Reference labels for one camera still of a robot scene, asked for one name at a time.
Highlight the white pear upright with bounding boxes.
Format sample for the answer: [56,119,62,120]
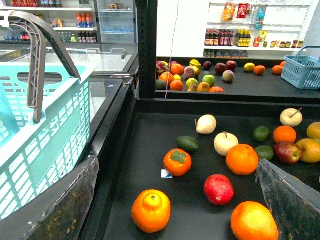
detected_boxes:
[213,131,239,157]

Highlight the bumpy orange tangerine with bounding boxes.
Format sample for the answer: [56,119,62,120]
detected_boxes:
[131,189,171,234]

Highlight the red pomegranate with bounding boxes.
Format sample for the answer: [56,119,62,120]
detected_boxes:
[203,174,235,206]

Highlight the yellow orange apple front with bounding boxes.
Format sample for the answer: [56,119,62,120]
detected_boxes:
[296,138,320,164]

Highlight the green lime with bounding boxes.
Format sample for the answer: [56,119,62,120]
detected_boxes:
[252,126,270,143]
[254,145,274,161]

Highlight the yellow orange apple back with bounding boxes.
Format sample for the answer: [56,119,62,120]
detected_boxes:
[306,122,320,139]

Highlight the glass freezer chest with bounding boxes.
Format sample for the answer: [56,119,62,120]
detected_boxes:
[0,41,140,131]

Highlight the far shelf orange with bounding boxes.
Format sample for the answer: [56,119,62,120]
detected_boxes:
[254,65,266,76]

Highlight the white pear with stem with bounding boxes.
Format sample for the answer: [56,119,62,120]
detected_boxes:
[279,108,303,128]

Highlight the grey basket handle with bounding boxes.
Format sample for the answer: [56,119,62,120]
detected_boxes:
[0,10,81,123]

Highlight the yellow orange apple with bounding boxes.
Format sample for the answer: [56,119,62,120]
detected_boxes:
[296,138,320,164]
[306,122,320,139]

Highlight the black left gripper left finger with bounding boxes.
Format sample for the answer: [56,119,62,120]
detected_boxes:
[0,155,100,240]

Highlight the large orange near front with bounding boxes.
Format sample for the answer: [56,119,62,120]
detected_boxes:
[230,201,279,240]

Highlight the white pear lying sideways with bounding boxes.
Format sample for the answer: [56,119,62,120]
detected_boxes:
[195,114,217,135]

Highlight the round orange centre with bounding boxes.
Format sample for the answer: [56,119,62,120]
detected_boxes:
[225,144,259,176]

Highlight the green lime lower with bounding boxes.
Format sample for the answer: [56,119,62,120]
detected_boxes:
[254,145,274,161]

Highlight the far fruit pile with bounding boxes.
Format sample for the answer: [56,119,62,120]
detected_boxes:
[155,59,237,93]

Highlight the white price label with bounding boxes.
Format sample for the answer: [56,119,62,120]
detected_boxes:
[161,169,173,179]

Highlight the small orange mandarin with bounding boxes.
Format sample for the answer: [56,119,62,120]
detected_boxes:
[273,125,297,143]

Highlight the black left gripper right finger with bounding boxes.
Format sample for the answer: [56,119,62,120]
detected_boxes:
[256,159,320,240]

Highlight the green lime upper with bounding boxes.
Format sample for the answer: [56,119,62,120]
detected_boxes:
[252,126,270,143]

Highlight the red apple centre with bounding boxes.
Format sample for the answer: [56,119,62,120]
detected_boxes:
[273,141,302,165]

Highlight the dark green avocado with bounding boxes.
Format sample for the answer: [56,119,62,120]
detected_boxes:
[175,136,200,154]

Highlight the blue plastic basket far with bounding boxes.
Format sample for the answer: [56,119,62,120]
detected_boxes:
[281,46,320,90]

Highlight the teal plastic shopping basket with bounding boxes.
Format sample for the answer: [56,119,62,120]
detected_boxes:
[0,63,95,219]

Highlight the white wall product shelf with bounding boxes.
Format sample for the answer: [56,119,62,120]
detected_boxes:
[202,0,319,58]

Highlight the orange persimmon with green calyx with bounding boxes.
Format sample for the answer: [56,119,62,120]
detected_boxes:
[163,148,193,177]

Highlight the far shelf lemon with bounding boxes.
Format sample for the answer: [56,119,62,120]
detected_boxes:
[243,62,256,73]

